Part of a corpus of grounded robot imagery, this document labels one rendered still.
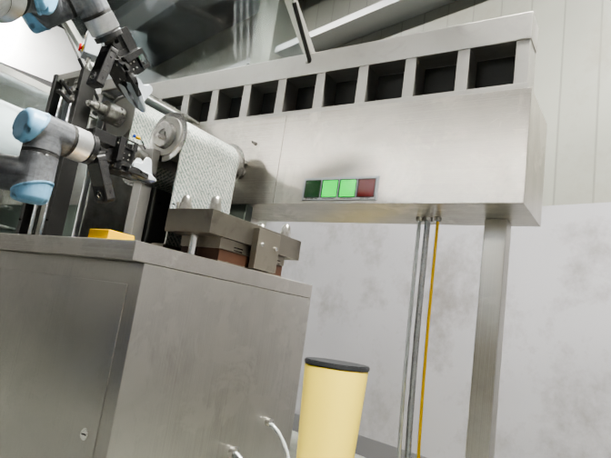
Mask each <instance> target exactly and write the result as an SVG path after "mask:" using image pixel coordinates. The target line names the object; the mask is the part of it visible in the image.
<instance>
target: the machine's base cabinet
mask: <svg viewBox="0 0 611 458"><path fill-rule="evenodd" d="M309 306H310V299H309V298H304V297H301V296H296V295H291V294H284V293H280V292H276V291H271V290H267V289H263V288H258V287H254V286H250V285H245V284H238V283H234V282H229V281H225V280H221V279H216V278H212V277H208V276H203V275H199V274H191V273H187V272H183V271H178V270H175V269H170V268H165V267H162V266H157V265H152V264H145V263H135V262H125V261H114V260H104V259H94V258H84V257H73V256H63V255H52V254H33V253H23V252H13V251H2V250H0V458H229V457H228V450H229V448H230V447H231V446H232V445H234V446H238V447H239V450H240V454H241V455H242V456H243V457H244V458H285V452H284V449H283V446H282V444H281V441H280V440H279V438H278V436H277V434H276V432H275V431H274V430H273V429H272V427H268V426H265V419H266V418H267V417H270V418H273V419H274V425H275V426H276V427H277V428H278V430H279V431H280V433H281V434H282V435H283V437H284V439H285V443H286V446H287V449H288V451H289V449H290V443H291V436H292V430H293V423H294V417H295V404H296V397H297V391H298V385H299V378H300V372H301V364H302V358H303V351H304V345H305V338H306V326H307V319H308V313H309Z"/></svg>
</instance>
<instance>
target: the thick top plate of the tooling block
mask: <svg viewBox="0 0 611 458"><path fill-rule="evenodd" d="M255 228H262V229H265V230H267V231H269V232H272V233H275V234H279V235H281V240H280V245H279V252H278V255H281V256H284V258H285V260H293V261H298V260H299V254H300V247H301V242H300V241H298V240H296V239H293V238H291V237H288V236H286V235H283V234H280V233H277V232H274V231H272V230H269V229H266V228H264V227H262V226H259V225H257V224H252V223H250V222H247V221H245V220H243V219H240V218H237V217H235V216H232V215H230V214H226V213H224V212H221V211H218V210H216V209H207V208H168V213H167V218H166V222H165V231H167V232H169V233H173V234H179V235H191V234H199V236H213V237H223V238H225V239H229V240H232V241H235V242H238V243H240V244H246V245H249V246H252V241H253V234H254V229H255Z"/></svg>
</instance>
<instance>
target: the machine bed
mask: <svg viewBox="0 0 611 458"><path fill-rule="evenodd" d="M0 250H2V251H13V252H23V253H33V254H52V255H63V256H73V257H84V258H94V259H104V260H114V261H125V262H135V263H145V264H152V265H157V266H162V267H165V268H170V269H175V270H178V271H183V272H187V273H191V274H199V275H203V276H208V277H212V278H216V279H221V280H225V281H229V282H234V283H238V284H245V285H250V286H254V287H258V288H263V289H267V290H271V291H276V292H280V293H284V294H291V295H296V296H301V297H304V298H309V299H310V298H311V293H312V287H313V286H312V285H310V284H304V283H300V282H297V281H293V280H289V279H285V278H282V277H278V276H274V275H271V274H265V273H261V272H258V271H254V270H250V269H246V268H243V267H240V266H236V265H232V264H226V263H222V262H218V261H215V260H211V259H208V258H204V257H201V256H197V255H193V254H187V253H183V252H179V251H177V250H173V249H169V248H165V247H162V246H158V245H154V244H148V243H145V242H141V241H137V240H122V239H105V238H88V237H72V236H54V235H38V234H5V233H0Z"/></svg>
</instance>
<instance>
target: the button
mask: <svg viewBox="0 0 611 458"><path fill-rule="evenodd" d="M88 237H92V238H107V239H122V240H135V237H134V236H133V235H130V234H124V233H120V232H117V231H113V230H109V229H90V230H89V233H88Z"/></svg>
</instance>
